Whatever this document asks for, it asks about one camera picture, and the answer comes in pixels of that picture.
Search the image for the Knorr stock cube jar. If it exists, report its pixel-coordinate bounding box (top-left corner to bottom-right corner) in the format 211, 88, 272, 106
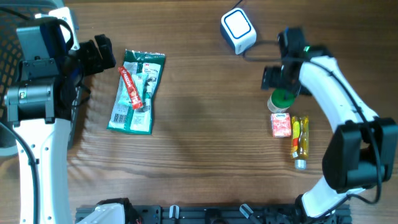
267, 89, 295, 113

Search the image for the green 3M product package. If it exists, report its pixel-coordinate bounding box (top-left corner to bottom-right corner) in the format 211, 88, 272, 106
107, 50, 165, 134

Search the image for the red white stock cube packet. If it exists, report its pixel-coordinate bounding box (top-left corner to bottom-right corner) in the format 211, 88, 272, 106
271, 113, 292, 138

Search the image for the yellow dish soap bottle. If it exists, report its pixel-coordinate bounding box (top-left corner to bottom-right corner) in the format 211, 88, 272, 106
290, 116, 309, 170

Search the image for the red Nescafe stick sachet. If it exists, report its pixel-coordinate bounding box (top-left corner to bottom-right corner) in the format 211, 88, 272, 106
118, 67, 146, 110

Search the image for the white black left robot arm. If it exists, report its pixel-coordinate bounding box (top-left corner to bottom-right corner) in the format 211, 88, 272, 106
4, 7, 116, 223

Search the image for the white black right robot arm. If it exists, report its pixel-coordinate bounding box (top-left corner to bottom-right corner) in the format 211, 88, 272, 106
262, 27, 397, 223

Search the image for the white barcode scanner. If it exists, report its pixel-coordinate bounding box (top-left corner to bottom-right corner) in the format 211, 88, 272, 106
220, 7, 257, 55

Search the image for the grey plastic shopping basket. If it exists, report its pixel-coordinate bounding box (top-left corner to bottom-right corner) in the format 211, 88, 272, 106
1, 0, 79, 157

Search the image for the black left camera cable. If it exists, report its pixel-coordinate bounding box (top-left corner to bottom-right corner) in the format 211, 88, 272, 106
0, 123, 41, 224

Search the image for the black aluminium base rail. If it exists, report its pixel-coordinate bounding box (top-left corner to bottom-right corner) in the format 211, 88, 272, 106
75, 198, 353, 224

